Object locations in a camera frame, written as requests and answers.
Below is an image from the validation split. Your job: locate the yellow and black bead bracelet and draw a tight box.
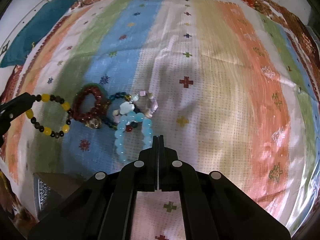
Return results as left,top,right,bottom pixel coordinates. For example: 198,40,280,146
24,93,73,139

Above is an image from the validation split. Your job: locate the light blue bead bracelet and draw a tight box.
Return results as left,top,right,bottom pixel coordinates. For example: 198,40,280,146
114,110,154,164

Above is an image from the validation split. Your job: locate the teal quilted pillow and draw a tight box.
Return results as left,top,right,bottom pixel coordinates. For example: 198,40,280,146
1,0,77,68

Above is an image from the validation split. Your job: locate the striped colourful woven cloth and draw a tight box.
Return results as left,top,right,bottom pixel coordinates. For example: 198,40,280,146
1,0,319,234

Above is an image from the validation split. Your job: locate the dark blue multicolour bead bracelet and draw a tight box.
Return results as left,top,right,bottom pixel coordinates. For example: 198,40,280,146
103,91,141,132

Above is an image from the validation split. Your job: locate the dark red bead bracelet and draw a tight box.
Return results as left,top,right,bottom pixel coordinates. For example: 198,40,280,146
71,85,111,124

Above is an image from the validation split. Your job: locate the white shell flower bracelet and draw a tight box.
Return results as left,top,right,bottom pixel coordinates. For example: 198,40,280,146
112,90,160,124

